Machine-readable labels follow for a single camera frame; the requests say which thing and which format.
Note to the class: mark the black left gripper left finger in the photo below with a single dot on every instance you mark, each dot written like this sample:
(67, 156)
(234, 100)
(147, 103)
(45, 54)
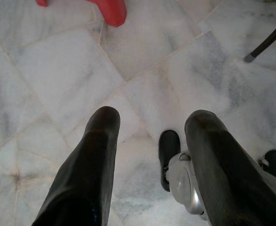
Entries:
(88, 179)

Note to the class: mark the black robot left foot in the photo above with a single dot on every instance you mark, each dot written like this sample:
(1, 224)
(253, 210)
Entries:
(168, 150)

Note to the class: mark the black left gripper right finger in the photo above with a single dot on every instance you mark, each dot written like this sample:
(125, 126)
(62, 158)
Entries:
(227, 179)

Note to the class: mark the dark brown chair leg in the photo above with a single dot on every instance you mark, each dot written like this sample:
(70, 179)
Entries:
(267, 37)

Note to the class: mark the red plastic stool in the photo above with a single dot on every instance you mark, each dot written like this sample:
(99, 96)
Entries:
(112, 11)

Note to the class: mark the silver robot right leg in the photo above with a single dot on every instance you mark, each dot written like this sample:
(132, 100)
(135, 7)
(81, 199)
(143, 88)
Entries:
(274, 180)

